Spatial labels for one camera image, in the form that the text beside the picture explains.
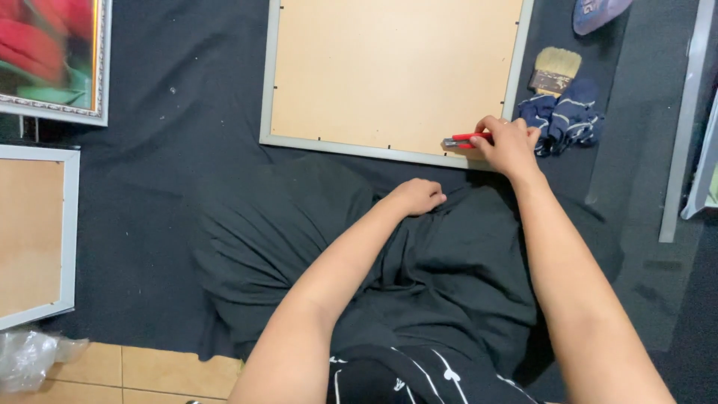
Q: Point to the person's left hand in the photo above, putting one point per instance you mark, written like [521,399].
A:
[414,197]

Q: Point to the person's right hand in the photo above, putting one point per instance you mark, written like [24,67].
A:
[509,148]

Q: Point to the person's left fingers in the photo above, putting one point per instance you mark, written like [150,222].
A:
[433,196]

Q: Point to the red utility knife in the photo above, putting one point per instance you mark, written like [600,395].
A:
[461,138]

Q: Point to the person's black trousers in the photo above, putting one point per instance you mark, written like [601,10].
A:
[437,280]

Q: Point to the navy striped cloth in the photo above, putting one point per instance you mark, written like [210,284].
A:
[569,115]

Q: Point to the wooden paint brush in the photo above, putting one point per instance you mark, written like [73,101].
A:
[554,68]

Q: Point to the person's black printed shirt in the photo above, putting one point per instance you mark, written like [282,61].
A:
[404,376]

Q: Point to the grey floor mat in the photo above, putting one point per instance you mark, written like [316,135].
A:
[639,140]

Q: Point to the blue slipper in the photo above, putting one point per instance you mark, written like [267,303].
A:
[597,12]

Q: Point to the black floor cloth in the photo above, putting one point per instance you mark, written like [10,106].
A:
[168,140]

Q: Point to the white framed picture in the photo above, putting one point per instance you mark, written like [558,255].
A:
[705,168]

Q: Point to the ornate framed red flower picture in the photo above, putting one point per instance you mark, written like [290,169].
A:
[50,53]

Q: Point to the clear plastic bag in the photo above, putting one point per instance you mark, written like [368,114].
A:
[25,359]

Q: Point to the large silver frame brown backing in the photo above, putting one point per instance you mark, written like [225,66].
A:
[387,73]

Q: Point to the long silver frame strip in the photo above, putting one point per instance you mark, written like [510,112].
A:
[681,120]

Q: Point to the small silver frame brown backing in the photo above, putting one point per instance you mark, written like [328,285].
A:
[31,235]

